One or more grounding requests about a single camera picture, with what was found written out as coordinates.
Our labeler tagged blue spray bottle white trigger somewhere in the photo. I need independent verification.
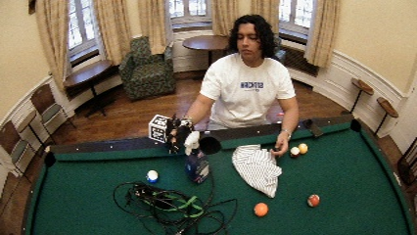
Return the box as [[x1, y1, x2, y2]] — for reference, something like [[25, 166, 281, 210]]
[[183, 130, 210, 185]]

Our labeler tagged white marker cube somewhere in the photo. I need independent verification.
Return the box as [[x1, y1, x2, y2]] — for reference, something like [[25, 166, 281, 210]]
[[147, 114, 171, 144]]

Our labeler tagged white striped cloth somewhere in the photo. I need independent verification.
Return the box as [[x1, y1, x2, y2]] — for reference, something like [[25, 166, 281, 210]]
[[230, 144, 283, 199]]

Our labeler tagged small black flat object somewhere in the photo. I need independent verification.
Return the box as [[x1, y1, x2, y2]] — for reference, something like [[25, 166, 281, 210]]
[[303, 118, 325, 138]]

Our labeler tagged blue and white billiard ball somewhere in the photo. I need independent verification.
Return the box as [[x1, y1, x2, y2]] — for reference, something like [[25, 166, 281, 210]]
[[146, 169, 159, 184]]

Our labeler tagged orange billiard ball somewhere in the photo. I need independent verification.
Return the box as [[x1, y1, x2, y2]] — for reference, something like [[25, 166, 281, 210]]
[[253, 202, 269, 218]]

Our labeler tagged the person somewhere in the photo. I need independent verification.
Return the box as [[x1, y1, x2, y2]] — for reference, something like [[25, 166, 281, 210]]
[[183, 13, 301, 159]]

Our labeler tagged green patterned armchair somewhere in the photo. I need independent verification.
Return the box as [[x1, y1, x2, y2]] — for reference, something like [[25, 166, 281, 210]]
[[117, 35, 177, 101]]

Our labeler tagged small round stand table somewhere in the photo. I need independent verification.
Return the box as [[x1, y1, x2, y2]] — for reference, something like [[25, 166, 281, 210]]
[[346, 77, 375, 116], [374, 96, 399, 136]]

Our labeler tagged radiator grille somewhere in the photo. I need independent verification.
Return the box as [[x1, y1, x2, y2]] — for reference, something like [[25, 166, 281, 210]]
[[282, 47, 321, 76]]

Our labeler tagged dark wooden chair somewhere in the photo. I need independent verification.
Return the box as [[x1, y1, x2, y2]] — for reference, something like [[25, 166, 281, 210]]
[[395, 136, 417, 187]]

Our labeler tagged wooden side table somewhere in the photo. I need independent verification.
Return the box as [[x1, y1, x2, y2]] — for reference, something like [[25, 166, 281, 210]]
[[62, 59, 114, 118]]

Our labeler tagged wooden folding chair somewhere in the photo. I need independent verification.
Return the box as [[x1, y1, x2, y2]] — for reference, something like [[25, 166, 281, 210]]
[[29, 83, 76, 145], [0, 120, 40, 179]]

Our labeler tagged round wooden table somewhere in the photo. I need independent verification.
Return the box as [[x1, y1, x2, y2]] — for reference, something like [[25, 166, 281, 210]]
[[181, 34, 230, 68]]

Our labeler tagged beige curtain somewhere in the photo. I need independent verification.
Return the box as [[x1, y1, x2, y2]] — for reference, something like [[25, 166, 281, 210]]
[[137, 0, 169, 55], [303, 0, 341, 69], [34, 0, 73, 90], [92, 0, 134, 66], [209, 0, 241, 37]]

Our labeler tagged window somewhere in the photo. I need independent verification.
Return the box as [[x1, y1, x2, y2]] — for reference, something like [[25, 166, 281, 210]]
[[166, 0, 213, 30], [66, 0, 98, 58], [277, 0, 315, 40]]

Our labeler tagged green strap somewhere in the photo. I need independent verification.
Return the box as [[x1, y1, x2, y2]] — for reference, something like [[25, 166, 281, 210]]
[[142, 194, 206, 219]]

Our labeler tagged black cable bundle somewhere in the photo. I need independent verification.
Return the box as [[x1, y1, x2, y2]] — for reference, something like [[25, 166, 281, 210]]
[[112, 180, 239, 235]]

